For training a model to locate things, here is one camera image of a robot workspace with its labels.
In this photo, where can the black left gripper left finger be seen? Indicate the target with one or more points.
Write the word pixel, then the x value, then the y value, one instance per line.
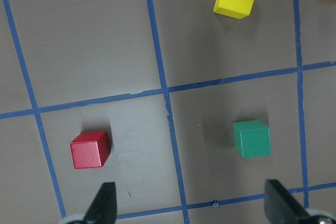
pixel 104 206

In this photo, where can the green wooden block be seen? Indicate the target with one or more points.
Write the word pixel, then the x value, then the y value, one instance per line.
pixel 252 138

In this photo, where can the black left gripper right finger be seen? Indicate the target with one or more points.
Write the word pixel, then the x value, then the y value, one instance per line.
pixel 280 206

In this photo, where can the red wooden block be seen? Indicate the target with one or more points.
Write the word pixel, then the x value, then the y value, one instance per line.
pixel 90 150

